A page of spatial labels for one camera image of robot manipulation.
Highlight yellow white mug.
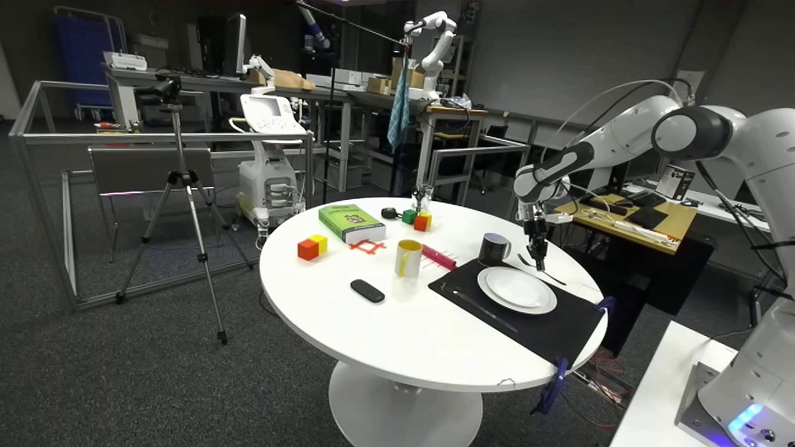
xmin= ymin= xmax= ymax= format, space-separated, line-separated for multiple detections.
xmin=395 ymin=238 xmax=421 ymax=279

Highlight red cube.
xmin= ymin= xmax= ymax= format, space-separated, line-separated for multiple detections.
xmin=297 ymin=238 xmax=321 ymax=262

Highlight dark mug white handle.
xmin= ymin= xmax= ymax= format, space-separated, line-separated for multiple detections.
xmin=478 ymin=233 xmax=511 ymax=266

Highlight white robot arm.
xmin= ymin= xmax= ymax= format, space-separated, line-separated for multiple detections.
xmin=514 ymin=94 xmax=795 ymax=447

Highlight black remote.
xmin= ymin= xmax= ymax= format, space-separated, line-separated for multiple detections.
xmin=349 ymin=279 xmax=385 ymax=303

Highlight yellow cube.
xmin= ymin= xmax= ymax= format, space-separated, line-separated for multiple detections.
xmin=311 ymin=233 xmax=327 ymax=254

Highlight pink marker bar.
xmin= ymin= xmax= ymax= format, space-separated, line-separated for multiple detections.
xmin=421 ymin=246 xmax=456 ymax=272

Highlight silver fork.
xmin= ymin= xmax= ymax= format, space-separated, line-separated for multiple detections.
xmin=516 ymin=254 xmax=565 ymax=288

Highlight green book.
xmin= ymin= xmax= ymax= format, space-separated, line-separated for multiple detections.
xmin=318 ymin=205 xmax=385 ymax=244

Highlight camera tripod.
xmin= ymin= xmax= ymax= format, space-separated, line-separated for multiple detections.
xmin=113 ymin=74 xmax=252 ymax=345

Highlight white medical cart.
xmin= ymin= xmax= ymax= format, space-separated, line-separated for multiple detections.
xmin=231 ymin=92 xmax=304 ymax=230

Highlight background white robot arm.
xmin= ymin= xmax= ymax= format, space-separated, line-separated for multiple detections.
xmin=402 ymin=11 xmax=456 ymax=81

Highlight green block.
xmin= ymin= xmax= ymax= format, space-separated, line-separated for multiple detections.
xmin=400 ymin=208 xmax=416 ymax=227

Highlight white plate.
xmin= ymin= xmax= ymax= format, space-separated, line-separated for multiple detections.
xmin=477 ymin=266 xmax=555 ymax=316

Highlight wooden side table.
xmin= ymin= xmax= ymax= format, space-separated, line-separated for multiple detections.
xmin=560 ymin=194 xmax=696 ymax=257

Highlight white robot base platform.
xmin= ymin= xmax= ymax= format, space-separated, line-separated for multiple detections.
xmin=609 ymin=324 xmax=734 ymax=447

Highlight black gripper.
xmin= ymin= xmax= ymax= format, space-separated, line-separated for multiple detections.
xmin=523 ymin=205 xmax=570 ymax=272

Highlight black table mat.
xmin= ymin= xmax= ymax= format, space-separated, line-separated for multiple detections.
xmin=430 ymin=259 xmax=604 ymax=365

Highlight orange square frame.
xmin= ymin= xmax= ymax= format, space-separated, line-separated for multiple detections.
xmin=349 ymin=238 xmax=385 ymax=257

